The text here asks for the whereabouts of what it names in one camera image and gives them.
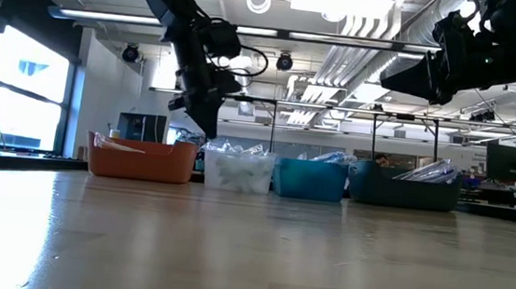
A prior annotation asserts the dark slate plastic bin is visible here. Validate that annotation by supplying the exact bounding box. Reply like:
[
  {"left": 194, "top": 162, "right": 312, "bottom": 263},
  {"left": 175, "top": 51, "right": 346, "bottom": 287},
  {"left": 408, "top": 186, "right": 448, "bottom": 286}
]
[{"left": 344, "top": 158, "right": 466, "bottom": 214}]

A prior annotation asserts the silver ventilation duct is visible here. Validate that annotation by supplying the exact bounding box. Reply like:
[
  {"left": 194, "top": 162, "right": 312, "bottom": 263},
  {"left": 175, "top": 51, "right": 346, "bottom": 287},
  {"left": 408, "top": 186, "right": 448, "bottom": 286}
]
[{"left": 378, "top": 0, "right": 487, "bottom": 92}]

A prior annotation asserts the black hanging camera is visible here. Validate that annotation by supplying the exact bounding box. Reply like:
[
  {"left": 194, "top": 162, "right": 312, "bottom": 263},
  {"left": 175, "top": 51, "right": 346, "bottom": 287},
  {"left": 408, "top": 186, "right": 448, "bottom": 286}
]
[
  {"left": 274, "top": 50, "right": 295, "bottom": 73},
  {"left": 122, "top": 42, "right": 141, "bottom": 64},
  {"left": 469, "top": 108, "right": 497, "bottom": 124}
]

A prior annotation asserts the white cable coil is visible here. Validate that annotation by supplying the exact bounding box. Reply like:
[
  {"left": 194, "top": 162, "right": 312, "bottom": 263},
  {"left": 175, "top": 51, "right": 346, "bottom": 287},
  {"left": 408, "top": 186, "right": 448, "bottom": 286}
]
[{"left": 244, "top": 0, "right": 272, "bottom": 16}]

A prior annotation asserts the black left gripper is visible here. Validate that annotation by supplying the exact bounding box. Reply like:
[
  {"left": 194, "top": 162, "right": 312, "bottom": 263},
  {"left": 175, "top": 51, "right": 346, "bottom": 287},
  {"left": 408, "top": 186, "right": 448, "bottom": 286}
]
[{"left": 164, "top": 60, "right": 245, "bottom": 143}]

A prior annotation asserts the dark cabinet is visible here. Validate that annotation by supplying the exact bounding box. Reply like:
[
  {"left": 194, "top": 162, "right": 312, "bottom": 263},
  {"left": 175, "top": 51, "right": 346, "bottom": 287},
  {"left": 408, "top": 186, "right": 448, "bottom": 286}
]
[{"left": 116, "top": 111, "right": 169, "bottom": 145}]

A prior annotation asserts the clear plastic bin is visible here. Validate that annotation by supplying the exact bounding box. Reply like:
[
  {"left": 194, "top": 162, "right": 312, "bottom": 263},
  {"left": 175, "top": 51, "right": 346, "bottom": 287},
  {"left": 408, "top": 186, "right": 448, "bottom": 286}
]
[{"left": 198, "top": 147, "right": 277, "bottom": 196}]

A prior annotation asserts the white ceiling light panel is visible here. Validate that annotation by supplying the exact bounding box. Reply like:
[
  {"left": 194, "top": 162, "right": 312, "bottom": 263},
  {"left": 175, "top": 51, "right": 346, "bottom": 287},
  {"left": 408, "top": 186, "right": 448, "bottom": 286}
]
[{"left": 290, "top": 0, "right": 397, "bottom": 22}]

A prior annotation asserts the black rig frame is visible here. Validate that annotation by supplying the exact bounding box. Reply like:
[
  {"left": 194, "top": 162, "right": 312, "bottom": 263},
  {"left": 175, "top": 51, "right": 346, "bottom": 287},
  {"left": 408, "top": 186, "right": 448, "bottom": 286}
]
[
  {"left": 368, "top": 110, "right": 443, "bottom": 172},
  {"left": 213, "top": 92, "right": 280, "bottom": 157}
]

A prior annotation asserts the orange toothbrush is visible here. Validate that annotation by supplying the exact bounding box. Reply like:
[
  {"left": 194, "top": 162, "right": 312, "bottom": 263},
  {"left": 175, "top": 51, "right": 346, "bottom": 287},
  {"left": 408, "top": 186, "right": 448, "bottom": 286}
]
[{"left": 93, "top": 131, "right": 148, "bottom": 155}]

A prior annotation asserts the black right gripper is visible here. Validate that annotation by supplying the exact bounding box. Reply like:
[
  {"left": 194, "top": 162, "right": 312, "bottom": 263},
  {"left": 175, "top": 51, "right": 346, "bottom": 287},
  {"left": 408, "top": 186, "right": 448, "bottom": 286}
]
[{"left": 378, "top": 6, "right": 502, "bottom": 112}]

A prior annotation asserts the black computer monitor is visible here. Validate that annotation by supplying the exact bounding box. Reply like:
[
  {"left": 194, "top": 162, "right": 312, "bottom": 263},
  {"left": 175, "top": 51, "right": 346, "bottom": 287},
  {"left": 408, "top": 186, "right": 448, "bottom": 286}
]
[{"left": 483, "top": 141, "right": 516, "bottom": 183}]

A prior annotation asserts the person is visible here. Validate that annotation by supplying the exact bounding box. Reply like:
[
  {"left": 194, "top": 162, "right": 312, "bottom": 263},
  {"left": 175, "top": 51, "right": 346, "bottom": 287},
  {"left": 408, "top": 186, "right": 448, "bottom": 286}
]
[{"left": 373, "top": 153, "right": 392, "bottom": 169}]

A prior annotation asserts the teal plastic bin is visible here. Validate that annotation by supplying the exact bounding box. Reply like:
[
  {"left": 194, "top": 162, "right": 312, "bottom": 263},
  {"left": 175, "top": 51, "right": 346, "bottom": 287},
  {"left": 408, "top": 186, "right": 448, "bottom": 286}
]
[{"left": 271, "top": 157, "right": 350, "bottom": 204}]

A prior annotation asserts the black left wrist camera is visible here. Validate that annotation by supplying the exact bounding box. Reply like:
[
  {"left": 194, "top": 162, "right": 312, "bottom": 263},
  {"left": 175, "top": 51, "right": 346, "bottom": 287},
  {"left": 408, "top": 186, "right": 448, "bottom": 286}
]
[{"left": 202, "top": 18, "right": 245, "bottom": 62}]

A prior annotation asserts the purple toothbrush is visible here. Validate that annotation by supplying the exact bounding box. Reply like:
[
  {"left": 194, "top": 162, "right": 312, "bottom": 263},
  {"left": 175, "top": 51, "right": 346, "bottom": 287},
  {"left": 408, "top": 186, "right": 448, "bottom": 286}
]
[{"left": 395, "top": 154, "right": 465, "bottom": 186}]

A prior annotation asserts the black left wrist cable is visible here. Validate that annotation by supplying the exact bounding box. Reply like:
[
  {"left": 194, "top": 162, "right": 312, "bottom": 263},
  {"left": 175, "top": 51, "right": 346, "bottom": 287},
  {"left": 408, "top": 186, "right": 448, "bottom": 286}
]
[{"left": 205, "top": 16, "right": 273, "bottom": 80}]

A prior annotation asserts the orange plastic bin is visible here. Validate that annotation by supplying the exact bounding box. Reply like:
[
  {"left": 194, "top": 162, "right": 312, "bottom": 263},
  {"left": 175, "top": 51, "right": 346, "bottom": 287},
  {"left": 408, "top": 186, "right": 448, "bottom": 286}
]
[{"left": 84, "top": 130, "right": 201, "bottom": 186}]

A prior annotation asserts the large window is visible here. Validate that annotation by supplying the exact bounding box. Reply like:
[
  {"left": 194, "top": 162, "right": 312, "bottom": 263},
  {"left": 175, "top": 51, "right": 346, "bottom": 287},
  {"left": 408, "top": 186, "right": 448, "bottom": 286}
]
[{"left": 0, "top": 22, "right": 81, "bottom": 155}]

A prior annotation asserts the dark office desk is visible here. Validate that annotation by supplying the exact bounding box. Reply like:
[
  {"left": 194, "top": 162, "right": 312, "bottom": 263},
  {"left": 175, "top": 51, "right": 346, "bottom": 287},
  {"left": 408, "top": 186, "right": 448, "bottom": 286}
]
[{"left": 453, "top": 176, "right": 516, "bottom": 217}]

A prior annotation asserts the overhead light bar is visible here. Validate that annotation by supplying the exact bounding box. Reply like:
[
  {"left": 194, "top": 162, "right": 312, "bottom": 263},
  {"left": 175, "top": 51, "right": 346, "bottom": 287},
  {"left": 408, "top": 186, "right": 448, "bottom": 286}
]
[{"left": 46, "top": 4, "right": 444, "bottom": 58}]

